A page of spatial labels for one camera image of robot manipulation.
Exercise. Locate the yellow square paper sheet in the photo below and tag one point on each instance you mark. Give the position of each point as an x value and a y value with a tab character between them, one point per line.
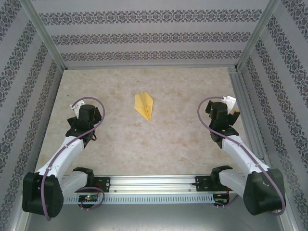
144	106

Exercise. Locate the aluminium frame post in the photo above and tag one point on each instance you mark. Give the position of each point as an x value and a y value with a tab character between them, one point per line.
42	31
257	31

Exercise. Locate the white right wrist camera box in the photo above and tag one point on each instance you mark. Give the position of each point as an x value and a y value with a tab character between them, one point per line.
229	102

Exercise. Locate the small dark circuit board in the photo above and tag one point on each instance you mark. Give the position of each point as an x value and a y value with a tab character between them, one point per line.
220	197

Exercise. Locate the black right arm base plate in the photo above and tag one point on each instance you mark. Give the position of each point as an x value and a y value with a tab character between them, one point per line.
203	184

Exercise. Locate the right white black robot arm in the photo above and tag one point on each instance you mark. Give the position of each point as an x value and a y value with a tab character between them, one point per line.
262	192

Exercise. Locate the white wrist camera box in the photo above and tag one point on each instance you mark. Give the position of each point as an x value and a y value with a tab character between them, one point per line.
76	107
229	102

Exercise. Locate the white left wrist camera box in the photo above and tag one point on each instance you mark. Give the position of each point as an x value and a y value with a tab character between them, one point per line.
76	107

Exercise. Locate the circuit board with green light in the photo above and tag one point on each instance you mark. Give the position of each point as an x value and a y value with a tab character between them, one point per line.
88	198

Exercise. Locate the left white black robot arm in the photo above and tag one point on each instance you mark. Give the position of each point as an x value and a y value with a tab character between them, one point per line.
36	192

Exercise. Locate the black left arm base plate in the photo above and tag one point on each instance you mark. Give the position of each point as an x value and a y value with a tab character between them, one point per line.
103	184

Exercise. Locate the aluminium mounting rail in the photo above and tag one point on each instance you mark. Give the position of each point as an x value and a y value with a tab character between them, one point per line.
154	183

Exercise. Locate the aluminium side rail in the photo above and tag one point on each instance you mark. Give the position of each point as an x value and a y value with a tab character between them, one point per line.
243	86

